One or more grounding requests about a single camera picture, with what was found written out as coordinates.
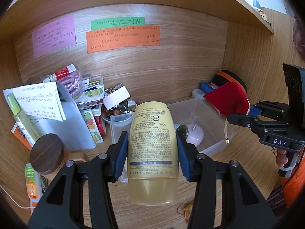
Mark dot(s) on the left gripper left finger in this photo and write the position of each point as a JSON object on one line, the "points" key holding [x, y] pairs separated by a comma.
{"points": [[61, 206]]}

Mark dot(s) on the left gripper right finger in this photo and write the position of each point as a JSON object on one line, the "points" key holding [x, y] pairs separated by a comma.
{"points": [[243, 205]]}

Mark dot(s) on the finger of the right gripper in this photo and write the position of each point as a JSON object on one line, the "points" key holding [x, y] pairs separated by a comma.
{"points": [[245, 123], [254, 111]]}

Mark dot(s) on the red velvet pouch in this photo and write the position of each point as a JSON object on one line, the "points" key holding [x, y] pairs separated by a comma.
{"points": [[229, 99]]}

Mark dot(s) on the gold knot charm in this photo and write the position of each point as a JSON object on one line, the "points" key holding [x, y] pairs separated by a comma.
{"points": [[185, 210]]}

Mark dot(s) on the pink round piggy bank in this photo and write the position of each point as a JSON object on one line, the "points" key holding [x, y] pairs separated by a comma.
{"points": [[195, 134]]}

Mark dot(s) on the dark green spray bottle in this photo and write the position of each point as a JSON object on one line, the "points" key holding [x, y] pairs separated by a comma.
{"points": [[182, 131]]}

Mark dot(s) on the gold lotion tube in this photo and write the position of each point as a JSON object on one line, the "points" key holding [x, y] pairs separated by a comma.
{"points": [[152, 160]]}

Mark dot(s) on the orange sleeve forearm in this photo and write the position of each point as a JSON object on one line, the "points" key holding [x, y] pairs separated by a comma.
{"points": [[293, 187]]}

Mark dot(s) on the right hand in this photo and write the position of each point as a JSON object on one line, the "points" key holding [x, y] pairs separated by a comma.
{"points": [[281, 158]]}

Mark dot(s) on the orange white glue tube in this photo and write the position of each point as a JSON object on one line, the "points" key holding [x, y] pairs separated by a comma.
{"points": [[33, 186]]}

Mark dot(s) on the orange black round case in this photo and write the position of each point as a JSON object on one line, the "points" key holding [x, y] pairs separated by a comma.
{"points": [[224, 76]]}

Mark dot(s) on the brown ceramic mug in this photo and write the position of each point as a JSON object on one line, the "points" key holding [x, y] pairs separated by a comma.
{"points": [[77, 157]]}

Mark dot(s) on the blue patchwork pouch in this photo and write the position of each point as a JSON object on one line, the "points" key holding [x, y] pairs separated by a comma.
{"points": [[208, 87]]}

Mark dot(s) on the dark wooden mug lid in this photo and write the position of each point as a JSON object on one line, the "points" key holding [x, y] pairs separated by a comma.
{"points": [[47, 154]]}

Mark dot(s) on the small white round container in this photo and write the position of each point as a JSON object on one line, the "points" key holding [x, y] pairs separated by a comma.
{"points": [[198, 93]]}

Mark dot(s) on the fruit sticker strip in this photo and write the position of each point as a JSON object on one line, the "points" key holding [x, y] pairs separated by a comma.
{"points": [[92, 126]]}

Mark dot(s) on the orange book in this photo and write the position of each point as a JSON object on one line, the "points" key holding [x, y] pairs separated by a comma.
{"points": [[17, 132]]}

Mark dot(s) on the white paper folder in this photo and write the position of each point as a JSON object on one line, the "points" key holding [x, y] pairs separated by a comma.
{"points": [[51, 109]]}

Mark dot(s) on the stack of cards and booklets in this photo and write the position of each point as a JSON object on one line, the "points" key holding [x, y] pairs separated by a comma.
{"points": [[92, 99]]}

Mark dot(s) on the white bowl of trinkets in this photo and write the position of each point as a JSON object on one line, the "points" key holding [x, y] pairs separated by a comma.
{"points": [[125, 107]]}

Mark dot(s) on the green sticky note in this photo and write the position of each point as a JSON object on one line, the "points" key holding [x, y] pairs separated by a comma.
{"points": [[116, 22]]}

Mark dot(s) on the orange sticky note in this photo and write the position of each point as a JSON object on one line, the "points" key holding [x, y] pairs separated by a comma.
{"points": [[125, 36]]}

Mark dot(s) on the pink sticky note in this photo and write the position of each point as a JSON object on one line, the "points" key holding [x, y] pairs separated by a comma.
{"points": [[54, 36]]}

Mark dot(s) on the pink coiled cord bag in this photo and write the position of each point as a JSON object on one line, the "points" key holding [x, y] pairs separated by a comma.
{"points": [[73, 83]]}

